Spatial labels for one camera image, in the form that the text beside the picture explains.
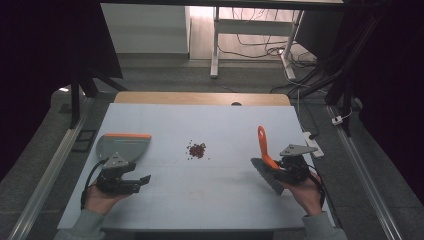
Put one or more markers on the black metal stand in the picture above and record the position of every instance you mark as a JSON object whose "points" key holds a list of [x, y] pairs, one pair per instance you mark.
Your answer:
{"points": [[75, 100], [346, 100]]}

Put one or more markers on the pile of red beans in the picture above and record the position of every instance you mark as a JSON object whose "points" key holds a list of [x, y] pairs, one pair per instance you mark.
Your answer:
{"points": [[197, 150]]}

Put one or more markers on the wooden table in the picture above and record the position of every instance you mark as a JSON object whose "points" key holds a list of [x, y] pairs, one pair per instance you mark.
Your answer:
{"points": [[200, 99]]}

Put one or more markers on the person's right hand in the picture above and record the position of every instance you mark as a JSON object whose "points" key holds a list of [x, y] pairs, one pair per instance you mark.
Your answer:
{"points": [[306, 196]]}

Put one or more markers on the aluminium rail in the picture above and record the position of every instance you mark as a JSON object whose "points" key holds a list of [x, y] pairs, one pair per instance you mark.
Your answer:
{"points": [[46, 176], [366, 181]]}

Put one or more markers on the dark curtain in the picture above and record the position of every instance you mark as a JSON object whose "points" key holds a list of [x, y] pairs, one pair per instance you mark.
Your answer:
{"points": [[33, 66], [393, 83]]}

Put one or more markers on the white desk frame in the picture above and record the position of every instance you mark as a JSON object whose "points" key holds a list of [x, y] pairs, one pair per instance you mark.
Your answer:
{"points": [[253, 27]]}

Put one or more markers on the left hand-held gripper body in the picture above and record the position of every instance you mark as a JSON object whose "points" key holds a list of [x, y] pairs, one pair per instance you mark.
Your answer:
{"points": [[113, 181]]}

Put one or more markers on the grey dustpan with orange edge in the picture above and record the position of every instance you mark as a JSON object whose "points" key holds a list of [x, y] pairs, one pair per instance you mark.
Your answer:
{"points": [[126, 148]]}

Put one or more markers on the white cabinet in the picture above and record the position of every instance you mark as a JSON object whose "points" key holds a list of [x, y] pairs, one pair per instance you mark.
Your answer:
{"points": [[146, 30]]}

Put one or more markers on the black floor plate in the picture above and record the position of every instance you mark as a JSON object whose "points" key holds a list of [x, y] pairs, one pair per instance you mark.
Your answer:
{"points": [[84, 140]]}

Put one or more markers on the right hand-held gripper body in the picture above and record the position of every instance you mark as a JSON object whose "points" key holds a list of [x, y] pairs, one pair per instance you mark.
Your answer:
{"points": [[295, 166]]}

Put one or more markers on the person's left hand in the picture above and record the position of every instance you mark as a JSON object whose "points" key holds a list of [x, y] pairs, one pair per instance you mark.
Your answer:
{"points": [[98, 200]]}

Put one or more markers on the black table grommet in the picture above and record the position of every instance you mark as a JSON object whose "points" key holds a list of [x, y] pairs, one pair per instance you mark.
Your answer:
{"points": [[236, 104]]}

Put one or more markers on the white plug adapter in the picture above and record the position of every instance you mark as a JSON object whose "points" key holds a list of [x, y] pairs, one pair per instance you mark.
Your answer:
{"points": [[337, 120]]}

